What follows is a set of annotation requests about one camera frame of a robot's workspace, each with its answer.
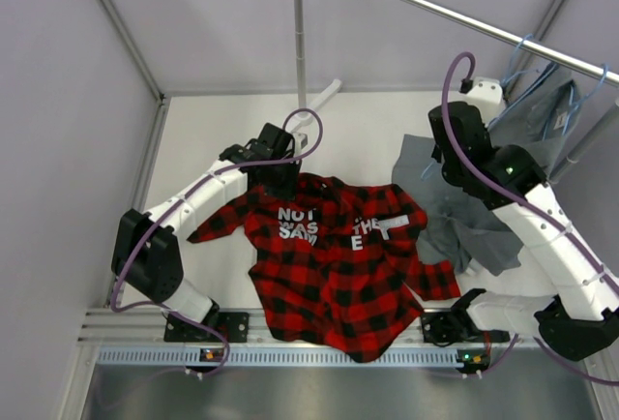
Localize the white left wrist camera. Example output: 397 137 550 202
292 132 309 154

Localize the aluminium mounting rail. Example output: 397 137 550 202
76 308 601 368

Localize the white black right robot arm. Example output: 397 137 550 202
428 102 618 361

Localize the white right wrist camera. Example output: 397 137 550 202
459 77 505 122

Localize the silver clothes rack rail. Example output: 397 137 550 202
398 0 618 88

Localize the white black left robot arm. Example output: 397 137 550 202
110 123 308 342

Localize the blue hanger holding grey shirt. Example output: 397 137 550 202
543 63 610 139

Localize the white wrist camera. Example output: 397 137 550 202
459 77 505 122
292 132 309 154

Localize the grey right rack post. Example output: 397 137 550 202
549 100 619 185

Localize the grey clothes rack post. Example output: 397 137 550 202
293 0 307 107

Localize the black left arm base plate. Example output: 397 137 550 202
163 312 250 344

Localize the white clothes rack base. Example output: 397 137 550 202
283 79 342 133

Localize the red black plaid shirt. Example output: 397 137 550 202
190 173 460 363

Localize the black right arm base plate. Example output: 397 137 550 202
421 312 484 347

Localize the light blue wire hanger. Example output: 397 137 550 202
420 34 557 181

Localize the grey button-up shirt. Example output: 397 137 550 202
392 63 579 276

